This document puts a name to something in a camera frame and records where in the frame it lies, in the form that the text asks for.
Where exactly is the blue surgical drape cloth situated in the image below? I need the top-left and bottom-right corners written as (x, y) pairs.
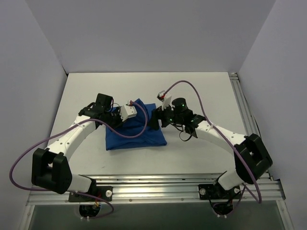
top-left (105, 98), bottom-right (167, 150)

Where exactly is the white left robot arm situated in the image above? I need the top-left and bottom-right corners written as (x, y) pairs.
top-left (31, 93), bottom-right (122, 201)

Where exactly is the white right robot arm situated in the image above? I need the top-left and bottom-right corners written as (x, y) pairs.
top-left (148, 95), bottom-right (272, 198)

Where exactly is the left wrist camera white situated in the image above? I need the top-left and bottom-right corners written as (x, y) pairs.
top-left (119, 101), bottom-right (137, 122)

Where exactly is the aluminium front rail frame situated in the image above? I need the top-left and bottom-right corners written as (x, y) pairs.
top-left (24, 174), bottom-right (286, 230)

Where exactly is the aluminium rail frame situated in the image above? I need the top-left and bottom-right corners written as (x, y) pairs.
top-left (227, 72), bottom-right (273, 178)
top-left (24, 174), bottom-right (286, 230)

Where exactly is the aluminium right rail frame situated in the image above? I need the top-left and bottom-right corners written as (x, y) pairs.
top-left (227, 72), bottom-right (273, 178)

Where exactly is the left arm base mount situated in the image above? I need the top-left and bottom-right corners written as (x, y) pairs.
top-left (68, 186), bottom-right (114, 220)

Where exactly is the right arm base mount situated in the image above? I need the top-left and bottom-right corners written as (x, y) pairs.
top-left (198, 184), bottom-right (243, 218)

